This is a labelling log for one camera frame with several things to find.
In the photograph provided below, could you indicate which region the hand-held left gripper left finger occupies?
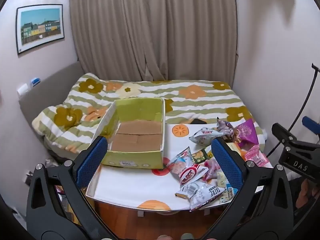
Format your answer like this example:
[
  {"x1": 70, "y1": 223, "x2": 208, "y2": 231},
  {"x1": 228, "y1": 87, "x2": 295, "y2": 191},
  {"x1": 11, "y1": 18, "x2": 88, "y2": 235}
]
[{"x1": 26, "y1": 135, "x2": 113, "y2": 240}]

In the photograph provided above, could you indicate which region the small pink snack bag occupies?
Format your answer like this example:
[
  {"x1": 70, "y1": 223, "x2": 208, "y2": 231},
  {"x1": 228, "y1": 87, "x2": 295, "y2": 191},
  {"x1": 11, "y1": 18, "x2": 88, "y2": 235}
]
[{"x1": 204, "y1": 157, "x2": 222, "y2": 180}]

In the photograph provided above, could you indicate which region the white wall switch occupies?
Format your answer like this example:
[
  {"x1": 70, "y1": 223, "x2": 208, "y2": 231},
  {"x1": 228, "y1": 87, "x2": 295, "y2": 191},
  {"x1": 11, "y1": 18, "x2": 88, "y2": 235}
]
[{"x1": 17, "y1": 83, "x2": 29, "y2": 98}]

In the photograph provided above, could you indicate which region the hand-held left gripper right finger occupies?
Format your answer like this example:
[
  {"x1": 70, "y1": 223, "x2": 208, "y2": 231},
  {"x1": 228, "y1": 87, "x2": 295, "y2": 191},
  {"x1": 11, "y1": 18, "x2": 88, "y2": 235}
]
[{"x1": 207, "y1": 137, "x2": 294, "y2": 240}]

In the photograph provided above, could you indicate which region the beige curtain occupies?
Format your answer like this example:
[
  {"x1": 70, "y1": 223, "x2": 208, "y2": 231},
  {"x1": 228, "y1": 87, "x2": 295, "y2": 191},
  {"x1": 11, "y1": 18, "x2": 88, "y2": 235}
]
[{"x1": 69, "y1": 0, "x2": 238, "y2": 85}]

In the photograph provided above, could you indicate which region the framed wall picture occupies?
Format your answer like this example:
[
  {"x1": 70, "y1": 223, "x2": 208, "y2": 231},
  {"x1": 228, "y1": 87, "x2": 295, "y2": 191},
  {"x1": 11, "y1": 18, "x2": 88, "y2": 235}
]
[{"x1": 16, "y1": 4, "x2": 65, "y2": 55}]

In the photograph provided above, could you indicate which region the silver purple snack packet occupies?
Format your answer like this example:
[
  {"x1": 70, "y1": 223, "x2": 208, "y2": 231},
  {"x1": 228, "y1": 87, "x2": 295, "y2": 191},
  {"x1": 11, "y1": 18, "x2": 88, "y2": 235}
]
[{"x1": 216, "y1": 117, "x2": 237, "y2": 143}]

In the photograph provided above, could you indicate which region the person's right hand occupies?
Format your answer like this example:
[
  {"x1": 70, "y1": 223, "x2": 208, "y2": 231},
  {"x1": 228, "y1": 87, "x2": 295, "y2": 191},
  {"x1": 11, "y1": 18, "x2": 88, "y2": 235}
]
[{"x1": 295, "y1": 179, "x2": 319, "y2": 209}]

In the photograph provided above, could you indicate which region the black cable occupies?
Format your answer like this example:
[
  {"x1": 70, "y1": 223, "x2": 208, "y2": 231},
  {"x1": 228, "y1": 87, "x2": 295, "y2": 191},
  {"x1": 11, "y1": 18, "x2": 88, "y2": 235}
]
[{"x1": 266, "y1": 64, "x2": 320, "y2": 155}]

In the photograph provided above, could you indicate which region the green cardboard box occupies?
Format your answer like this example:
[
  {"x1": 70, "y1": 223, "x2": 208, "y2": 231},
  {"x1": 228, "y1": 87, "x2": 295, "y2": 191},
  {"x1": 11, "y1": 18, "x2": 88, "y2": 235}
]
[{"x1": 92, "y1": 97, "x2": 166, "y2": 169}]

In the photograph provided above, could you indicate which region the flower striped blanket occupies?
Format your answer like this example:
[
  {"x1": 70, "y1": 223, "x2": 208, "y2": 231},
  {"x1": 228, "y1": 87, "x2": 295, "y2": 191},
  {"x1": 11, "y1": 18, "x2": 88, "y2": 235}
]
[{"x1": 32, "y1": 72, "x2": 268, "y2": 160}]

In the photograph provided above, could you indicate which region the white snack packet black lettering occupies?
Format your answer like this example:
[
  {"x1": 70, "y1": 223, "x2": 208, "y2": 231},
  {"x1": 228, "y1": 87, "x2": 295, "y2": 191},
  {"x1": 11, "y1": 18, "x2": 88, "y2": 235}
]
[{"x1": 175, "y1": 181, "x2": 227, "y2": 212}]

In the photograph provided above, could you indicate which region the grey bed headboard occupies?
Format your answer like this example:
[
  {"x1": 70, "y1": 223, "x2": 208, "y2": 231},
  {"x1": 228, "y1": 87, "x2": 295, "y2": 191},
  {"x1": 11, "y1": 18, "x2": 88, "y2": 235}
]
[{"x1": 19, "y1": 61, "x2": 83, "y2": 150}]

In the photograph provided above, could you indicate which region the pale beige snack packet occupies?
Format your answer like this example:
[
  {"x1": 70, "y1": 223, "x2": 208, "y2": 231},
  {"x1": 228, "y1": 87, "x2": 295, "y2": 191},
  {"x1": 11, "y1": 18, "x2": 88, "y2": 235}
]
[{"x1": 216, "y1": 171, "x2": 228, "y2": 188}]

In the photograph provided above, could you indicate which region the grey snack packet red label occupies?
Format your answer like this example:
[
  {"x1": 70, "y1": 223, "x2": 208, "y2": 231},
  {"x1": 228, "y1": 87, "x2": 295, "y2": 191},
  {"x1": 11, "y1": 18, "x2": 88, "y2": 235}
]
[{"x1": 189, "y1": 127, "x2": 222, "y2": 145}]

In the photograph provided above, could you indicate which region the white table with orange print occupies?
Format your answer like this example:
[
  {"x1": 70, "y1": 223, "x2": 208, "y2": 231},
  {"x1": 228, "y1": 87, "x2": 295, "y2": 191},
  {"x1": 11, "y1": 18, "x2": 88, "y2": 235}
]
[{"x1": 85, "y1": 122, "x2": 274, "y2": 212}]

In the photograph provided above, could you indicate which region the green snack packet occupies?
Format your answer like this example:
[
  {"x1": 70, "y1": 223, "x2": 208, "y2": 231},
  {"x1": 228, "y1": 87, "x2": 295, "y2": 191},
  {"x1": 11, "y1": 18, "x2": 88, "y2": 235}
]
[{"x1": 191, "y1": 149, "x2": 213, "y2": 163}]

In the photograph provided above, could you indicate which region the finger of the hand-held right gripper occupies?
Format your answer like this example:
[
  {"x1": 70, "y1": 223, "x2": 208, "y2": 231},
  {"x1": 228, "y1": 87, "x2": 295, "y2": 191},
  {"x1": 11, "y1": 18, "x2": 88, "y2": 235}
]
[
  {"x1": 272, "y1": 123, "x2": 298, "y2": 146},
  {"x1": 302, "y1": 116, "x2": 320, "y2": 133}
]

